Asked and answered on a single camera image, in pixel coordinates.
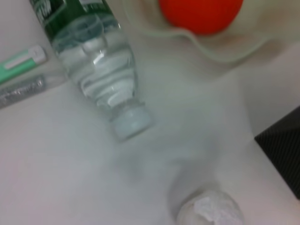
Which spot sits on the orange fruit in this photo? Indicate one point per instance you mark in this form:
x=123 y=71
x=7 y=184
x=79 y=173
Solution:
x=199 y=16

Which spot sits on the black mesh pen holder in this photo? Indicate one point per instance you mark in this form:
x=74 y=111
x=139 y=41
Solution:
x=283 y=143

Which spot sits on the grey pen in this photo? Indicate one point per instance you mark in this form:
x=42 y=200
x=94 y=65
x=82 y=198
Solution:
x=21 y=90

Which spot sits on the green label water bottle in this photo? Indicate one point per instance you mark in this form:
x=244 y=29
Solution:
x=93 y=58

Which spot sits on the green pen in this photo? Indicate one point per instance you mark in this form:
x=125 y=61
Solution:
x=21 y=63

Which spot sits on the pale green glass bowl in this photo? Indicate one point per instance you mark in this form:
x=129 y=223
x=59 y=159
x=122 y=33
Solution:
x=211 y=50

